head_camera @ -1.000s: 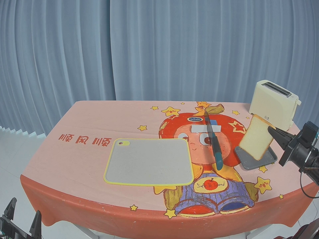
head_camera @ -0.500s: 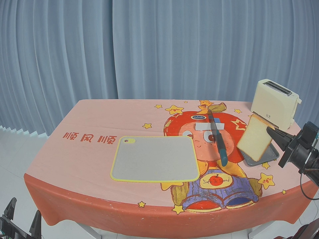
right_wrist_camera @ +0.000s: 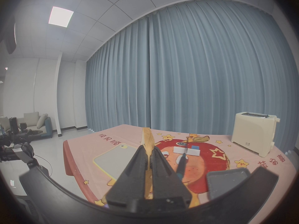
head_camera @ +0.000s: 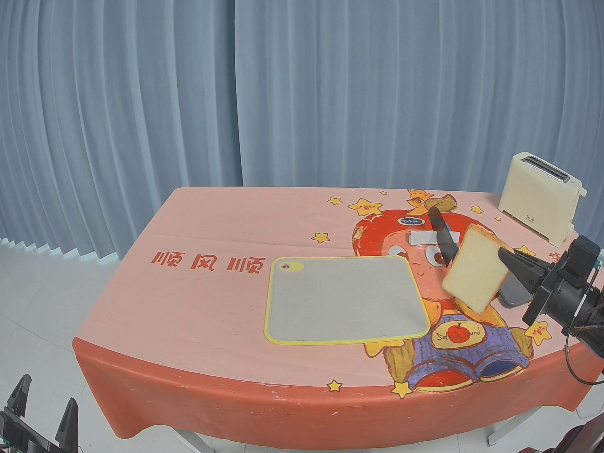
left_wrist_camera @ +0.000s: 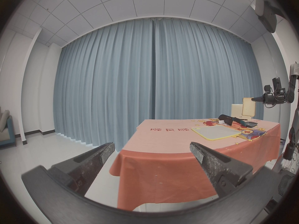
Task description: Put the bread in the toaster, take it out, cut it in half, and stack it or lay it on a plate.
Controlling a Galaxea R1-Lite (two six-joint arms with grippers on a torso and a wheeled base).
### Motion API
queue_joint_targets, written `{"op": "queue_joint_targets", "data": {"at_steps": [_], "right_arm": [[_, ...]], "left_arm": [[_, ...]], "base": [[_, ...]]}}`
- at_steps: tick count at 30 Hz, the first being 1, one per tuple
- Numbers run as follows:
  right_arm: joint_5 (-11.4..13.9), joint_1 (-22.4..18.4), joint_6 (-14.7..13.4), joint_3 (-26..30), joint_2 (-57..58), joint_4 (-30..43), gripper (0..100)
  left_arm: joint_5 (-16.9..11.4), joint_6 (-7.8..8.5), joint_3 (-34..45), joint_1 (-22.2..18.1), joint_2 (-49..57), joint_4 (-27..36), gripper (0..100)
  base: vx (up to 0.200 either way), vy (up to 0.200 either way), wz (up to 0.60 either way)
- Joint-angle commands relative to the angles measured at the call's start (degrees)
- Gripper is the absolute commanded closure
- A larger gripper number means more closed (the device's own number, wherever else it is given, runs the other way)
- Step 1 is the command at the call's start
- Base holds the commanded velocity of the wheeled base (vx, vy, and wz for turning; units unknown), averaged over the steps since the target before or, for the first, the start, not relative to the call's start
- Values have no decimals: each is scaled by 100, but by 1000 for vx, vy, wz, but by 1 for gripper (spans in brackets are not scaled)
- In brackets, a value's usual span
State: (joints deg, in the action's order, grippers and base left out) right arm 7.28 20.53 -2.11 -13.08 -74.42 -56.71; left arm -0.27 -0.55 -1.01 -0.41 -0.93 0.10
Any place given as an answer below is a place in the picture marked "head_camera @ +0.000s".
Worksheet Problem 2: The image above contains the cream toaster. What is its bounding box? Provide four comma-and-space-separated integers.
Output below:
499, 152, 589, 247

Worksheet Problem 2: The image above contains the blue curtain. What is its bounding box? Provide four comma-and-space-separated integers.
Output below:
0, 0, 243, 262
233, 0, 604, 240

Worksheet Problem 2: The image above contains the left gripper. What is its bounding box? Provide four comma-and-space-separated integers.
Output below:
0, 374, 80, 453

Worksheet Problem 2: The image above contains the cutting board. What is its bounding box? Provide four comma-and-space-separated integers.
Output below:
263, 255, 431, 346

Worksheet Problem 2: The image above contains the knife with blue-green handle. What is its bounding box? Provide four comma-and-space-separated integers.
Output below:
428, 205, 533, 309

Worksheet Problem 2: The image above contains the black cable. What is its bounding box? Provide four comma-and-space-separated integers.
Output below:
564, 319, 604, 387

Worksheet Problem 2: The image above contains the slice of bread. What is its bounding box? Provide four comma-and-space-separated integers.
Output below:
442, 223, 515, 314

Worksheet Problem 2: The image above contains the white knife rest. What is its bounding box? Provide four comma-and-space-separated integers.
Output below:
409, 230, 461, 246

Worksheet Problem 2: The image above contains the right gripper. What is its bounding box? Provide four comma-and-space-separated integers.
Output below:
496, 247, 596, 330

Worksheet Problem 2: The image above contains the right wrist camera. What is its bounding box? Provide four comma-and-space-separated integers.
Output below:
563, 235, 604, 283

